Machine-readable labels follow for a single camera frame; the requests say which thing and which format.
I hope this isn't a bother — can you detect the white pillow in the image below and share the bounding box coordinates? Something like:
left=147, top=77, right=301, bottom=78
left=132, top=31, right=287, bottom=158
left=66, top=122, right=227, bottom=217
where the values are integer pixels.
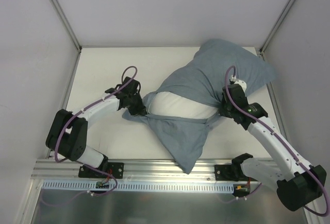
left=148, top=92, right=217, bottom=119

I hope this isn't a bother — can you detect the blue-grey pillowcase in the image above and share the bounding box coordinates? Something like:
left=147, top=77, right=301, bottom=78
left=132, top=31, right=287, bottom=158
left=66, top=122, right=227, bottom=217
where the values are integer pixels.
left=122, top=39, right=276, bottom=174

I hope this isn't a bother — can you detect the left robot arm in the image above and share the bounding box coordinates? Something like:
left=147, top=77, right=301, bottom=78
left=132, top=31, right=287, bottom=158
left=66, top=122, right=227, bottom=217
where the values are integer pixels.
left=45, top=77, right=146, bottom=178

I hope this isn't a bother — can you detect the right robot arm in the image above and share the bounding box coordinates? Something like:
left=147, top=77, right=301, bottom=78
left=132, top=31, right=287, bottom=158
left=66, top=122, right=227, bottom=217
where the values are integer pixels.
left=219, top=83, right=329, bottom=216

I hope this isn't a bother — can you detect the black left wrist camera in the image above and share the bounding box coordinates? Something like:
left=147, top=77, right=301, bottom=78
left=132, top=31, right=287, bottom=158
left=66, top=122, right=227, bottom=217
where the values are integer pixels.
left=122, top=77, right=141, bottom=95

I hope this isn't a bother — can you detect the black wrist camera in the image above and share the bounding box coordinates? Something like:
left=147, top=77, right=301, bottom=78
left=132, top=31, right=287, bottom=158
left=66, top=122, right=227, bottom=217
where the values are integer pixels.
left=228, top=79, right=247, bottom=99
left=122, top=77, right=141, bottom=95

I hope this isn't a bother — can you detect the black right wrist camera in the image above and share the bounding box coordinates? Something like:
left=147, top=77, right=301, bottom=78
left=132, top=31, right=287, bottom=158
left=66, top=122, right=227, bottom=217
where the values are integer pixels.
left=228, top=79, right=247, bottom=99

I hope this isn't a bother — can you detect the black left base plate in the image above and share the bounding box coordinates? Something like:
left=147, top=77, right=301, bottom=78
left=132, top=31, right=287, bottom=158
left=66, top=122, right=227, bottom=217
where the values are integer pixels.
left=78, top=162, right=125, bottom=179

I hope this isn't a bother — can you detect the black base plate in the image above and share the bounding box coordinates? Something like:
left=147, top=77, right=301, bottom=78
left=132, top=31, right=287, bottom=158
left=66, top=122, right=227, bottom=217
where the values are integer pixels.
left=214, top=164, right=257, bottom=182
left=78, top=162, right=125, bottom=179

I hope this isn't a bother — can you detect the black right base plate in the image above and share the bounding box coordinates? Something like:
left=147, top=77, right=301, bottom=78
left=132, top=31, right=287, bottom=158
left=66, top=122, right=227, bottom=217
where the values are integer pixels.
left=214, top=164, right=257, bottom=182

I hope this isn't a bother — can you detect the aluminium front rail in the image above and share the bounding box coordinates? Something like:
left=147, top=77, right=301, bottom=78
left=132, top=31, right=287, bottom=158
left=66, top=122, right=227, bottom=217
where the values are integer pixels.
left=31, top=158, right=232, bottom=183

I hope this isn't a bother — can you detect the white slotted cable duct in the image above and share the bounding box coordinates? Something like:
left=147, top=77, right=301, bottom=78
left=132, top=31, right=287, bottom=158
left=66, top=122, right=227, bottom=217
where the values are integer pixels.
left=42, top=180, right=234, bottom=194

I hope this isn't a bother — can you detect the left rear frame post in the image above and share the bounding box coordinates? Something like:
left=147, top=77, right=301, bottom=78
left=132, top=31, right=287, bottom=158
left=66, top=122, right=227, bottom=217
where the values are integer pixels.
left=49, top=0, right=82, bottom=53

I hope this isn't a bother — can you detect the frame post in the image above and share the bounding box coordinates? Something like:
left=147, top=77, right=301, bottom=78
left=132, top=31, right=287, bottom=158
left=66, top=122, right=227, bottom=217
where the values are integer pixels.
left=259, top=0, right=296, bottom=55
left=49, top=0, right=82, bottom=53

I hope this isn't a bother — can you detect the right rear frame post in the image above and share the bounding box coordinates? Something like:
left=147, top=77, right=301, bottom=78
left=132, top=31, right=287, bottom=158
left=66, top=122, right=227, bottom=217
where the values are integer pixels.
left=259, top=0, right=296, bottom=55

